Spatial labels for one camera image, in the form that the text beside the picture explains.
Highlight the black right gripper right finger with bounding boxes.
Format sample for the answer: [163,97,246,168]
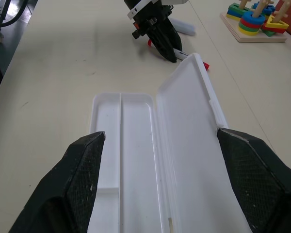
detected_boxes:
[216,127,291,233]

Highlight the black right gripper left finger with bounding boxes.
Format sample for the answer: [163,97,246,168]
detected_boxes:
[8,131,106,233]

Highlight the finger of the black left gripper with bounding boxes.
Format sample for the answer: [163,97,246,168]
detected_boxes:
[147,26,178,63]
[160,18,183,55]

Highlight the red marker with white barrel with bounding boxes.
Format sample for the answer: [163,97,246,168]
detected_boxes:
[147,39,211,71]

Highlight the white plastic pencil case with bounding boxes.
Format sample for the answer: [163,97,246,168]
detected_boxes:
[87,52,253,233]

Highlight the yellow square stacking piece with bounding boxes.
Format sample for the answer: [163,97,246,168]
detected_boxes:
[226,13,243,21]

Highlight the blue square stacking piece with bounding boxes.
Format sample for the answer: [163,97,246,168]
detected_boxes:
[227,8,248,17]

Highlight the green square stacking piece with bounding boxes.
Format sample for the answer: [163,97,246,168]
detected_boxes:
[228,3,251,12]

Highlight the wooden shape stacking toy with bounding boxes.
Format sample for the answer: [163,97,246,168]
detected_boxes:
[220,0,291,43]

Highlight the blue cross stacking piece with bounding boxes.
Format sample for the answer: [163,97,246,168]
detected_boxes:
[253,1,276,16]

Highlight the red triangle stacking piece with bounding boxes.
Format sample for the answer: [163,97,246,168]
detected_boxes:
[261,24,288,35]

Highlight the yellow triangle stacking piece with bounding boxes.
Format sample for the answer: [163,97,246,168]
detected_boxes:
[265,15,290,31]

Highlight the yellow round stacking ring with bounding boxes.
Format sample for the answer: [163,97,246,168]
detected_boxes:
[238,25,260,36]

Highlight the green round stacking ring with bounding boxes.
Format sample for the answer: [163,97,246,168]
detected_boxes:
[238,23,261,33]

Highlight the red round stacking ring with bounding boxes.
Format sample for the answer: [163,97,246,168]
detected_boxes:
[239,18,262,29]

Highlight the blue round stacking ring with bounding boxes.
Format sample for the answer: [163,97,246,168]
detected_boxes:
[242,11,266,25]

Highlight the black cable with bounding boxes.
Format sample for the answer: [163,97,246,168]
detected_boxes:
[0,0,39,28]

